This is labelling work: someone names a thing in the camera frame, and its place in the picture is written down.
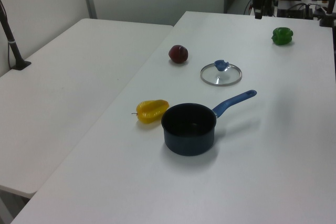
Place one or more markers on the glass lid with blue knob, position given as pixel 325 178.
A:
pixel 221 75

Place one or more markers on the green toy bell pepper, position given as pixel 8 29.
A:
pixel 282 36

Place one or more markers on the white side table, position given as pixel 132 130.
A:
pixel 65 90

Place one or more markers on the black clamp base with pole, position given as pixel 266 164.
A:
pixel 328 19

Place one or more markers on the black camera pole with base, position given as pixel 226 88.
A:
pixel 11 43

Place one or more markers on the yellow toy starfruit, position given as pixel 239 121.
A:
pixel 151 111

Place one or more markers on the red toy apple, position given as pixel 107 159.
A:
pixel 178 54

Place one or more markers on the black electronics box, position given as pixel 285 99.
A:
pixel 294 11

